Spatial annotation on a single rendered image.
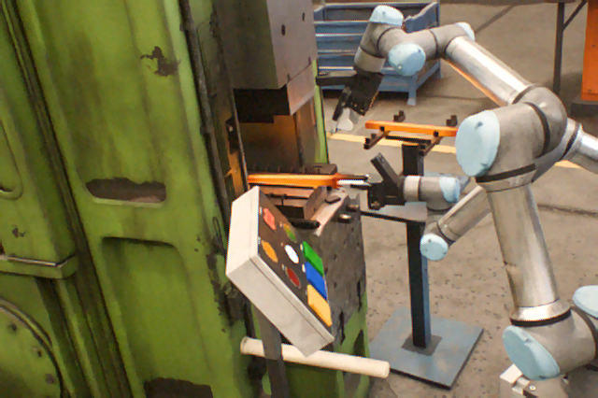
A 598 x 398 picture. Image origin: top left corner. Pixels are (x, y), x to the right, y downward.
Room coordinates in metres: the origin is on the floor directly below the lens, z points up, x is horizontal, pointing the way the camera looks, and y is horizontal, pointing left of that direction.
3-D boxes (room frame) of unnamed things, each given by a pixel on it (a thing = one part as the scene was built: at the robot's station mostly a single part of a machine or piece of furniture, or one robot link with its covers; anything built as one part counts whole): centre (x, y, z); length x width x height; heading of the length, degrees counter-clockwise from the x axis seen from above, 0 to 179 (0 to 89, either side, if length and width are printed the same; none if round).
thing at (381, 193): (1.82, -0.26, 0.99); 0.12 x 0.08 x 0.09; 65
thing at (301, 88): (1.98, 0.15, 1.32); 0.42 x 0.20 x 0.10; 65
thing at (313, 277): (1.35, 0.00, 1.01); 0.07 x 0.05 x 0.07; 0
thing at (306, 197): (1.98, 0.15, 0.96); 0.42 x 0.20 x 0.09; 65
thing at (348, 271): (2.03, 0.13, 0.69); 0.56 x 0.38 x 0.45; 65
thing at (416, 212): (2.27, -0.43, 0.73); 0.40 x 0.30 x 0.02; 145
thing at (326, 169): (2.08, -0.07, 0.95); 0.12 x 0.08 x 0.06; 65
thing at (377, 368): (1.54, 0.02, 0.62); 0.44 x 0.05 x 0.05; 65
